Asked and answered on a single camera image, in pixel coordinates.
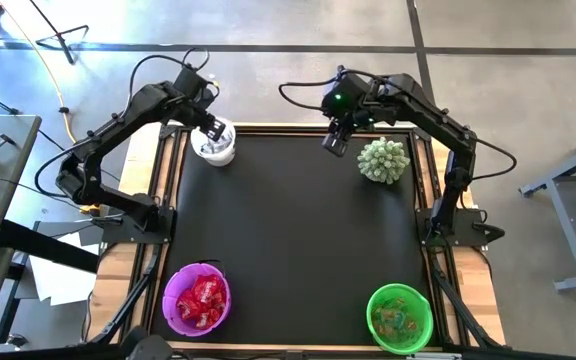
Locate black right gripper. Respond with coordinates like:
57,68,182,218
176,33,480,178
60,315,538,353
321,79,399,158

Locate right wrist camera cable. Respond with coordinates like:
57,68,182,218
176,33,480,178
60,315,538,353
277,74,342,112

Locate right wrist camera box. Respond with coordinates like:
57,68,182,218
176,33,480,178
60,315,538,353
321,73,369,119

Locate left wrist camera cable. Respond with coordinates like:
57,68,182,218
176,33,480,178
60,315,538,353
127,47,211,101

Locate black tripod stand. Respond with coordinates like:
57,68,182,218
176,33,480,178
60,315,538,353
27,0,91,66

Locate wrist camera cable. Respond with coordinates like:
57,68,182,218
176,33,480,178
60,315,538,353
277,74,342,112
127,47,211,101

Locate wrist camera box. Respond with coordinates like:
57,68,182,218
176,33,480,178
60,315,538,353
321,73,369,119
173,67,210,96

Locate black aluminium table frame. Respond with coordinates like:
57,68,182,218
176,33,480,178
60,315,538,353
117,122,472,351

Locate artificial green potted plant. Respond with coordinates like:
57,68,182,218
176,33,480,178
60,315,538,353
356,137,412,185

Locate black table mat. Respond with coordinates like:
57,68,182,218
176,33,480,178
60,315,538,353
148,133,442,349

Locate green plastic bucket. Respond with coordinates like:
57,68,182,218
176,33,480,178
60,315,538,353
366,283,434,356

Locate white paper sheets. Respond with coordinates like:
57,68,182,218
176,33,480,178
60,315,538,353
28,231,100,307

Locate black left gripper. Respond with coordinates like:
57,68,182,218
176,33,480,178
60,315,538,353
170,82,227,143

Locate purple plastic bucket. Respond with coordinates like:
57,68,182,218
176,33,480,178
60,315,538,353
161,262,233,337

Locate black table leg beam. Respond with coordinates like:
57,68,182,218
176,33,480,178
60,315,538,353
0,219,100,274

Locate black frame strut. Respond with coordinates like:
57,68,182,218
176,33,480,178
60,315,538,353
427,249,502,349
90,244,164,346

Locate white plastic bucket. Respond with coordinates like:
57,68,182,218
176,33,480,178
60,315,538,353
190,117,237,167

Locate grey side table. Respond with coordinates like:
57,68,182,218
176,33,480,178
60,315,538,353
0,113,43,354

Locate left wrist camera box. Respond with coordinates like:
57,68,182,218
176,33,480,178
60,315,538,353
173,67,210,96

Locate yellow floor cable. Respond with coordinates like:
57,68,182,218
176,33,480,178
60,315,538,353
0,0,102,217

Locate grey metal table frame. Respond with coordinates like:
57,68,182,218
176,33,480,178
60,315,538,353
519,127,576,293

